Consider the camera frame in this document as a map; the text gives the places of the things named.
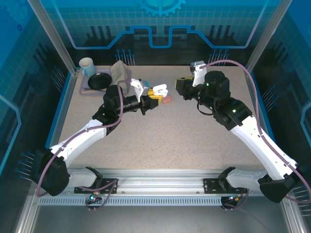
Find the black round plate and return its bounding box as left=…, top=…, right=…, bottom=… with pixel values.
left=87, top=72, right=113, bottom=89

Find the beige folded cloth napkin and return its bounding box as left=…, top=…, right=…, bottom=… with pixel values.
left=110, top=60, right=131, bottom=95

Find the lilac plastic tray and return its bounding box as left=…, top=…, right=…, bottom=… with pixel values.
left=79, top=67, right=133, bottom=97

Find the light blue mug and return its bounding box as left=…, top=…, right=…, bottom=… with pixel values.
left=79, top=57, right=96, bottom=77

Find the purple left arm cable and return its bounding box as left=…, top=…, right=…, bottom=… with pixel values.
left=35, top=80, right=133, bottom=212

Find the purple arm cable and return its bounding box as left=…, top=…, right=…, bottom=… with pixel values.
left=35, top=80, right=133, bottom=212
left=204, top=59, right=311, bottom=211

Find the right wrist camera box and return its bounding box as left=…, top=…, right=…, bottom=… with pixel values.
left=190, top=60, right=207, bottom=87

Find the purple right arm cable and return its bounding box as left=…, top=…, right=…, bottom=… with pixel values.
left=204, top=59, right=311, bottom=211

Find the aluminium frame post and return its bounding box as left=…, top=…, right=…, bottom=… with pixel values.
left=26, top=0, right=79, bottom=76
left=243, top=0, right=290, bottom=76

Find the aluminium mounting rail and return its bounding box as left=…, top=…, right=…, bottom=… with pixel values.
left=46, top=168, right=280, bottom=195

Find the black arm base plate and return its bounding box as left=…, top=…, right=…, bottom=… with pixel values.
left=203, top=178, right=248, bottom=194
left=74, top=178, right=119, bottom=195

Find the slotted metal cable duct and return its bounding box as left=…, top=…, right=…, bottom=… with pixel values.
left=38, top=196, right=223, bottom=207

